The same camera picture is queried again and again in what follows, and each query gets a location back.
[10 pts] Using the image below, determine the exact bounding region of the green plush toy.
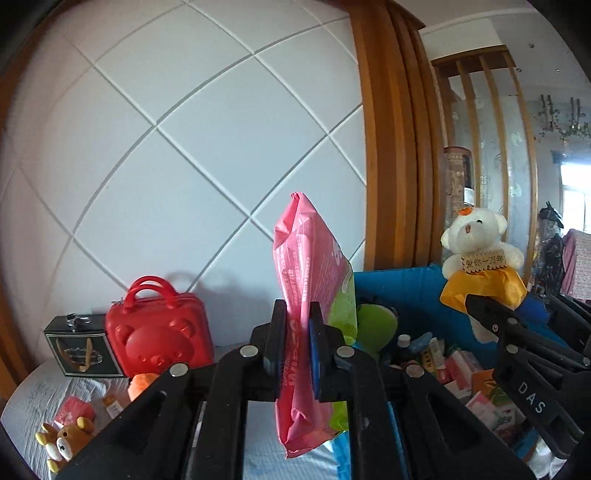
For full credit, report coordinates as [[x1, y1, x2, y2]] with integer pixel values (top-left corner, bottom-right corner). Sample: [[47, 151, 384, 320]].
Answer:
[[356, 302, 400, 363]]

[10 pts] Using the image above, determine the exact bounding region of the wooden slatted partition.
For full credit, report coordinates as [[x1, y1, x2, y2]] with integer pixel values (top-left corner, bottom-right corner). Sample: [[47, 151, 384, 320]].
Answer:
[[431, 46, 539, 280]]

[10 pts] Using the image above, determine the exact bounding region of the red bear-face case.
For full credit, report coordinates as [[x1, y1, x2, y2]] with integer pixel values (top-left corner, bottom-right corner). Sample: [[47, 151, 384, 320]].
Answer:
[[105, 275, 216, 377]]

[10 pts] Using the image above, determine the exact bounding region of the pink hanging cloth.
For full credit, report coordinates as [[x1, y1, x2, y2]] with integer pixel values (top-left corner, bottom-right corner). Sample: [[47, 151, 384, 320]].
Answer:
[[560, 228, 591, 302]]

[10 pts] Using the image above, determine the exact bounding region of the pink and green wipes packet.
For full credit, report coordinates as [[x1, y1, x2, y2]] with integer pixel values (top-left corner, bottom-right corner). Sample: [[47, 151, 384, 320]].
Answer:
[[272, 191, 359, 459]]

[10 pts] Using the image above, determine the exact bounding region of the desktop with printed white cover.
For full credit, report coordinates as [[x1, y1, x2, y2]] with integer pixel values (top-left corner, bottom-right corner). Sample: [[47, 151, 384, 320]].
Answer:
[[0, 344, 356, 480]]

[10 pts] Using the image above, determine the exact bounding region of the orange and white carton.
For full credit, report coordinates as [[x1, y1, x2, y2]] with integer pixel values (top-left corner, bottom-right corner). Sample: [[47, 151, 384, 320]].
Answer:
[[102, 394, 131, 417]]

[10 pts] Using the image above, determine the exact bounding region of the blue storage bin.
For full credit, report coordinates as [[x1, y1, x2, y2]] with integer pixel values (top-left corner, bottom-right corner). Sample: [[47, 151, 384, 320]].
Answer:
[[332, 264, 574, 480]]

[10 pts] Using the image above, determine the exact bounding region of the dark gift box gold ribbon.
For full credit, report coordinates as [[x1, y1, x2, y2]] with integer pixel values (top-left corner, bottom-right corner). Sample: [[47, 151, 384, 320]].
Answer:
[[44, 314, 128, 378]]

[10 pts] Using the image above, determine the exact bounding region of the green vine decoration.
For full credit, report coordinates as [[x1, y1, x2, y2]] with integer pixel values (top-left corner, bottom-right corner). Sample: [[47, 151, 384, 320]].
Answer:
[[534, 95, 591, 145]]

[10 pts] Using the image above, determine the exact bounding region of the bright window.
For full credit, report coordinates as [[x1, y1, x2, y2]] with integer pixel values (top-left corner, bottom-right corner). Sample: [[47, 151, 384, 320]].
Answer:
[[560, 161, 591, 232]]

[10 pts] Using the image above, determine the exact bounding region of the dark hanging garment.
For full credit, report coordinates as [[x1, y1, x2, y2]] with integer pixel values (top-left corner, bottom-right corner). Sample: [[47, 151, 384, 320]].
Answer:
[[531, 200, 566, 292]]

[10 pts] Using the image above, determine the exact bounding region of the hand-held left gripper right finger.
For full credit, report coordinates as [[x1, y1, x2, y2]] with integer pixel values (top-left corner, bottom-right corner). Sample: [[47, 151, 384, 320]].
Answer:
[[309, 301, 537, 480]]

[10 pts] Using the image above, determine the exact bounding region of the small pink packet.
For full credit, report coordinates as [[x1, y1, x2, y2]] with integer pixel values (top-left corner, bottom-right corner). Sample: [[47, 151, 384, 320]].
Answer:
[[54, 396, 96, 428]]

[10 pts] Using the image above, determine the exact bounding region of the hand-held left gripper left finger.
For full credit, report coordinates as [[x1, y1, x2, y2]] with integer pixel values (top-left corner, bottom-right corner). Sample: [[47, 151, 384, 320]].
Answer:
[[55, 299, 288, 480]]

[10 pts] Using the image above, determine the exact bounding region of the wooden door frame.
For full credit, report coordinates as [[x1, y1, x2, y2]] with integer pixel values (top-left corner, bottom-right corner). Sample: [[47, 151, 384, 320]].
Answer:
[[350, 0, 445, 274]]

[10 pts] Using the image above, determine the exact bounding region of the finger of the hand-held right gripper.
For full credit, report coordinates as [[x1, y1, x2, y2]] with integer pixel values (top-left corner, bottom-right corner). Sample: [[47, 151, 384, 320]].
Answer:
[[547, 294, 591, 334], [465, 294, 533, 360]]

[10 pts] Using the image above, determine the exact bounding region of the brown bear plush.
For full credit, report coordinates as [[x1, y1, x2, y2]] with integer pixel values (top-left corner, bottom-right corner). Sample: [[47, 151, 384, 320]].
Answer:
[[35, 416, 97, 474]]

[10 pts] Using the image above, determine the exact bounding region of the pile of small packets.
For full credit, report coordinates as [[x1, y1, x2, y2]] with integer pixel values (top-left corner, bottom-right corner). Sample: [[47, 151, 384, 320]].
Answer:
[[392, 335, 555, 464]]

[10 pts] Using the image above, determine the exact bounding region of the brown patterned wall hanging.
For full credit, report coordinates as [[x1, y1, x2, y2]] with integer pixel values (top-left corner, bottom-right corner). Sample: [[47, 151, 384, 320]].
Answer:
[[443, 146, 474, 223]]

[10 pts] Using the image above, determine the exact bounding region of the pink pig plush orange dress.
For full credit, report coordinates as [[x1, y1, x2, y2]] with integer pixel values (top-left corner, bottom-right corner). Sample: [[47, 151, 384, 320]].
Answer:
[[128, 373, 160, 401]]

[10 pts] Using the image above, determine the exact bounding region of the white teddy bear yellow dress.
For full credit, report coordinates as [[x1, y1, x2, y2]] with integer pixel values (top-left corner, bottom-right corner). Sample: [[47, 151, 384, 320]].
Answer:
[[440, 206, 528, 320]]

